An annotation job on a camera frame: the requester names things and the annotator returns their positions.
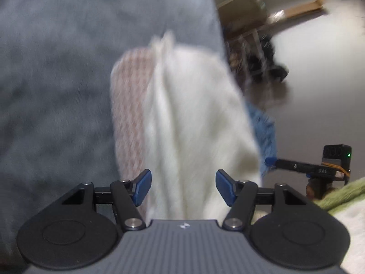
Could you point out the cream fluffy blanket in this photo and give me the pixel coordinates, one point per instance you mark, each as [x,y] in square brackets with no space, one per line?
[185,131]

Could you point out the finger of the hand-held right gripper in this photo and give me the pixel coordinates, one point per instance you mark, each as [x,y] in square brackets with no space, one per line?
[285,164]

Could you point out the black machine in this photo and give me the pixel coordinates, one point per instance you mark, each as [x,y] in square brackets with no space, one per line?
[262,60]

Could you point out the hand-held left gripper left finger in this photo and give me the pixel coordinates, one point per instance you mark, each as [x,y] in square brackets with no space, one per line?
[142,187]

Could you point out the long cardboard plank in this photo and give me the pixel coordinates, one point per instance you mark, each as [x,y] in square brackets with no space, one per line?
[302,10]

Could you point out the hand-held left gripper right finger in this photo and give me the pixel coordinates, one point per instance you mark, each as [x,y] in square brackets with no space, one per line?
[225,187]

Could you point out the cream desk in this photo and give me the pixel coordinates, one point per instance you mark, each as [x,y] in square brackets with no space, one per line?
[242,2]

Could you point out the blue patterned cloth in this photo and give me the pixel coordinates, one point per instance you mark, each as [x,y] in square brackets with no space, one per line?
[262,137]

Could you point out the person's right hand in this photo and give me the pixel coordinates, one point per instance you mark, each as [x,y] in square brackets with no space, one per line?
[311,191]

